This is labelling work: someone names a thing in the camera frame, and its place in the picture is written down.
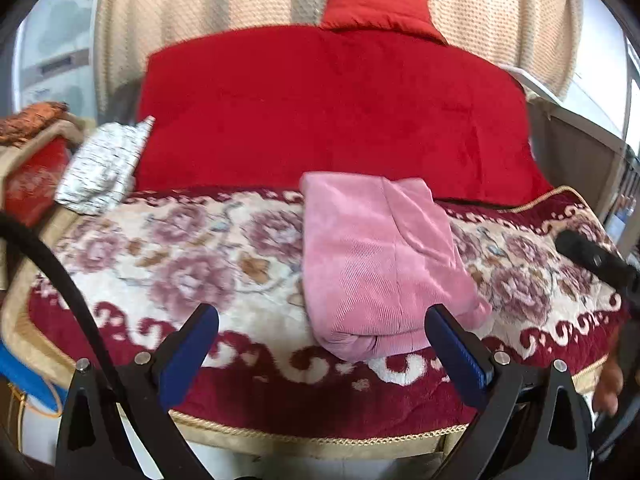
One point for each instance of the red cushion with beige trim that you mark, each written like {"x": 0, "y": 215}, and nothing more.
{"x": 31, "y": 174}

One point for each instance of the white speckled cloth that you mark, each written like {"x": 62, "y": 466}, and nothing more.
{"x": 101, "y": 173}

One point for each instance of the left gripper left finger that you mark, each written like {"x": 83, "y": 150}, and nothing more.
{"x": 92, "y": 442}

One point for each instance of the red blanket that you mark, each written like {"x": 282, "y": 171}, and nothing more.
{"x": 258, "y": 108}

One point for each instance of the person's hand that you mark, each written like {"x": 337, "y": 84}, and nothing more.
{"x": 610, "y": 382}

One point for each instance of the blue bag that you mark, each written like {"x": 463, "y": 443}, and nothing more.
{"x": 36, "y": 393}

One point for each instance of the white wardrobe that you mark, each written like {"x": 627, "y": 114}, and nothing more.
{"x": 52, "y": 57}

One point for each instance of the orange patterned cloth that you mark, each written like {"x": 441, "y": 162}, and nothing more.
{"x": 17, "y": 129}

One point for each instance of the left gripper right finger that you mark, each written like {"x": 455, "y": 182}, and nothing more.
{"x": 529, "y": 422}

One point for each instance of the red pillow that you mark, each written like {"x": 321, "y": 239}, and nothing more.
{"x": 410, "y": 17}

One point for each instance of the pink corduroy jacket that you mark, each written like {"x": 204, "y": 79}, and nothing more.
{"x": 377, "y": 254}

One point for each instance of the beige curtain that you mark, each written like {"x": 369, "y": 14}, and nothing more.
{"x": 540, "y": 37}

